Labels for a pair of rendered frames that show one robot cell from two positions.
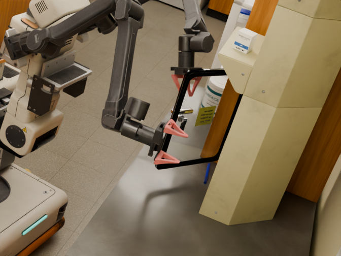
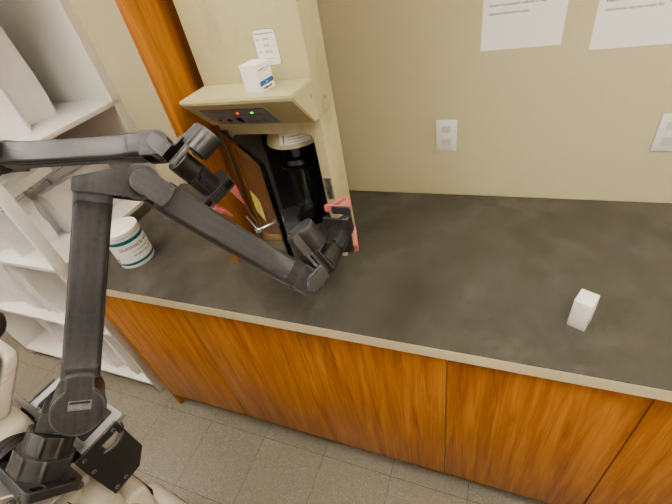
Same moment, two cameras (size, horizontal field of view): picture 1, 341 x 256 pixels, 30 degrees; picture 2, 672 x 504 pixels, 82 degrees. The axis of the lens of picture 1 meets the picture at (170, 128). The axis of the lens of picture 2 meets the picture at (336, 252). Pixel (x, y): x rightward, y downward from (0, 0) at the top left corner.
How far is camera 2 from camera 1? 174 cm
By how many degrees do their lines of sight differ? 58
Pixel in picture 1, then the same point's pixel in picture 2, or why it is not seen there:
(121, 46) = (211, 221)
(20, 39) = (42, 460)
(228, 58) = (298, 92)
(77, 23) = (99, 299)
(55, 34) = (93, 358)
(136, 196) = (340, 306)
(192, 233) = (383, 258)
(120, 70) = (249, 239)
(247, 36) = (264, 64)
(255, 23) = (172, 88)
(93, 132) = not seen: outside the picture
